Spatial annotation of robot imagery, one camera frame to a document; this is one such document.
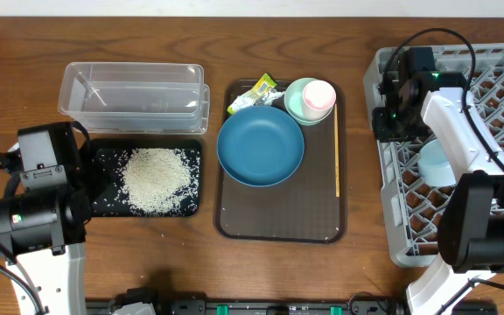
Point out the dark blue plate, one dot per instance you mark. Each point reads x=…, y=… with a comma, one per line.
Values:
x=260, y=146

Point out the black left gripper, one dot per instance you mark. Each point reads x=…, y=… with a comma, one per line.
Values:
x=79, y=164

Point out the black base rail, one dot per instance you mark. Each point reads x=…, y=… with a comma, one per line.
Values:
x=361, y=307

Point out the light blue bowl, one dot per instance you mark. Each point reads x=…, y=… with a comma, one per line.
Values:
x=434, y=167

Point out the pink cup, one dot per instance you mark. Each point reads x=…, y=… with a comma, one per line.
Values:
x=319, y=97

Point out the wooden chopstick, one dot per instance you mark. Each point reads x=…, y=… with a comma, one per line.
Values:
x=336, y=150

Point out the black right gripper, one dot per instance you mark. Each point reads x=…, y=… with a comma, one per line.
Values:
x=384, y=133

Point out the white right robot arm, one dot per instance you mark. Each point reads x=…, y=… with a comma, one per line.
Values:
x=470, y=234

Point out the pile of rice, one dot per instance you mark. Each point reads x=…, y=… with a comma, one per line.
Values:
x=148, y=182

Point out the grey dishwasher rack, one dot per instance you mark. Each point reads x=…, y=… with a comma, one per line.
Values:
x=411, y=208

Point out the clear plastic bin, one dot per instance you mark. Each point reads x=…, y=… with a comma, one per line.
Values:
x=136, y=97

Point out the black plastic tray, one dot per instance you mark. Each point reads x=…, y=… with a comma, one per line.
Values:
x=103, y=184

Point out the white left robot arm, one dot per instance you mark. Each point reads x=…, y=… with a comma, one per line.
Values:
x=45, y=207

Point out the yellow crumpled wrapper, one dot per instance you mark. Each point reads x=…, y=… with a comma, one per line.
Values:
x=263, y=93

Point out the mint green bowl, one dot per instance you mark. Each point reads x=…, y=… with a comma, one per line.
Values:
x=293, y=101

